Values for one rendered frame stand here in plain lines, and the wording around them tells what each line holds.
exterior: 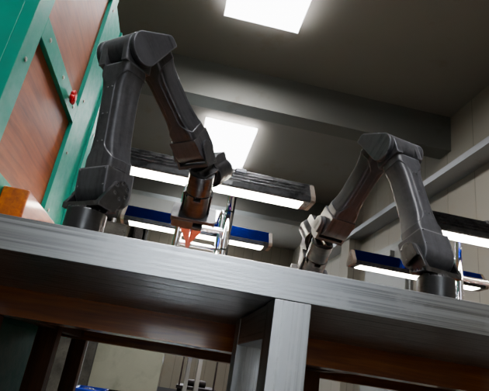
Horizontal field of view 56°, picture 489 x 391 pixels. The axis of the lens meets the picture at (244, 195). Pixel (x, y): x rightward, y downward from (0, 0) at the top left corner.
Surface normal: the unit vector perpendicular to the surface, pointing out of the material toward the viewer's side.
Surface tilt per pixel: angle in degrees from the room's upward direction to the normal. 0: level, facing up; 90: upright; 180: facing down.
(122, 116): 90
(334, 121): 90
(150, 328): 90
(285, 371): 90
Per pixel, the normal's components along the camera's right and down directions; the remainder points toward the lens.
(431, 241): 0.43, -0.57
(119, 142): 0.85, -0.16
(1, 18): 0.18, -0.34
